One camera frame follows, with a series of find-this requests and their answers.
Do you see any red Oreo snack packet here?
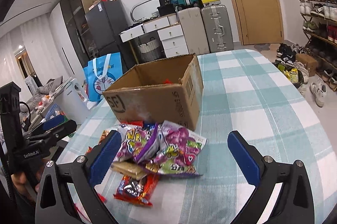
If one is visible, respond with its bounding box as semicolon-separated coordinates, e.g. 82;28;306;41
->
114;174;159;207

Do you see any purple grape candy bag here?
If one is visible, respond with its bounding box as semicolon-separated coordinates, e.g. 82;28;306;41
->
145;121;207;178

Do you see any person's left hand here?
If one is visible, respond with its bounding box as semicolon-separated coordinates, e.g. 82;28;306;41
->
11;172;33;200

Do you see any white appliance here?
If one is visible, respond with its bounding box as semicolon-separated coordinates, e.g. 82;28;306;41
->
51;77;90;125

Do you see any clear wrapped cracker packet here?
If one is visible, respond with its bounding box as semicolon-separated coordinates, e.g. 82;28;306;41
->
111;161;147;180

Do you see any blue Doraemon tote bag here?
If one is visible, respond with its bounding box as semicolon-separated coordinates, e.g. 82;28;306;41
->
83;52;123;102

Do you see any purple-edged candy bag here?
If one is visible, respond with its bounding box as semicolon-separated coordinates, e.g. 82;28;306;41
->
114;123;160;164

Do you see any dark grey refrigerator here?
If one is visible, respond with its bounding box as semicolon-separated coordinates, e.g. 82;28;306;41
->
86;1;128;56

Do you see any brown SF cardboard box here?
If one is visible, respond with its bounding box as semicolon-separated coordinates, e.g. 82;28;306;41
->
103;54;203;131

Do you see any grey woven basket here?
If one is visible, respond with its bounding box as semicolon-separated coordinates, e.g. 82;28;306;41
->
137;38;162;62

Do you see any dark glass cabinet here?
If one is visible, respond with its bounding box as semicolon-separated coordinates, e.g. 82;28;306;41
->
59;0;98;67

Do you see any white sneaker on floor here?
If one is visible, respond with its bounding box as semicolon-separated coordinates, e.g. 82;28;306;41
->
310;78;327;107

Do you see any teal plaid tablecloth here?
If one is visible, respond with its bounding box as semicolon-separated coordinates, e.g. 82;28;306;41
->
56;49;337;224

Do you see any white drawer desk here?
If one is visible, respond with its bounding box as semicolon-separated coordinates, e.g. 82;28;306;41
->
120;13;189;58

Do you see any small cardboard box on floor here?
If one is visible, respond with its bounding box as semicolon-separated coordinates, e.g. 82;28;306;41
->
296;54;318;77

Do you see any beige suitcase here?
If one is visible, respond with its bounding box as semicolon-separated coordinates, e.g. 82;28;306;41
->
178;7;210;55

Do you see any silver suitcase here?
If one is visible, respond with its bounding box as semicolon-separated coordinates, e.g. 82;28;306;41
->
201;5;234;53

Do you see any shoe rack with shoes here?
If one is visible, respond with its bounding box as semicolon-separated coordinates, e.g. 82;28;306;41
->
299;0;336;92

